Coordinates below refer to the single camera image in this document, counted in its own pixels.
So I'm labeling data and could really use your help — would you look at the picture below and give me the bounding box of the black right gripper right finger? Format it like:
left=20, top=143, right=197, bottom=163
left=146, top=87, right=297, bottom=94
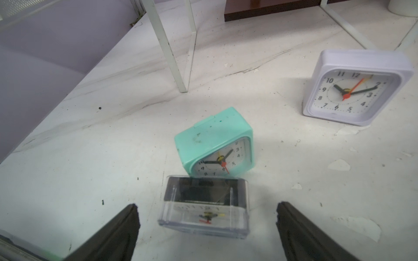
left=276, top=201, right=358, bottom=261

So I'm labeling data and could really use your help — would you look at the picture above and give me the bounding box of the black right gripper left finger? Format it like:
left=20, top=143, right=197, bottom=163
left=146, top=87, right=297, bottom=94
left=65, top=204, right=140, bottom=261

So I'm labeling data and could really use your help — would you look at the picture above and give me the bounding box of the transparent square alarm clock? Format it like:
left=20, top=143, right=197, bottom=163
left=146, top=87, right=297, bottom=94
left=157, top=176, right=250, bottom=239

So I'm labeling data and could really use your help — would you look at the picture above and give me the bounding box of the mint green square alarm clock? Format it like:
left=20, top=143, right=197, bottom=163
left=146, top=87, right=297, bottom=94
left=174, top=107, right=255, bottom=177

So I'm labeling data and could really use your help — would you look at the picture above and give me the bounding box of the lilac square alarm clock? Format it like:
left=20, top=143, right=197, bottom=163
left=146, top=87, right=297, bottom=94
left=303, top=50, right=414, bottom=126

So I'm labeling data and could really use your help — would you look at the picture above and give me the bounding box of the white two-tier shelf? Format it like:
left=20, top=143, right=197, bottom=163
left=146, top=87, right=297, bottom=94
left=140, top=0, right=418, bottom=94

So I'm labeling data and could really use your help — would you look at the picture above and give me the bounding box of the brown wooden stepped stand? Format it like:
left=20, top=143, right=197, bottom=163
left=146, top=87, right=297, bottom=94
left=224, top=0, right=321, bottom=22

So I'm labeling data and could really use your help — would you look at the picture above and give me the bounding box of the small potted green succulent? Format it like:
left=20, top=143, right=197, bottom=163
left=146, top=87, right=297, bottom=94
left=388, top=0, right=418, bottom=17

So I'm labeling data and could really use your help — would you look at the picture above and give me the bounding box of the white mesh wall rack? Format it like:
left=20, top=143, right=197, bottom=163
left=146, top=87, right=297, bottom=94
left=1, top=0, right=60, bottom=30

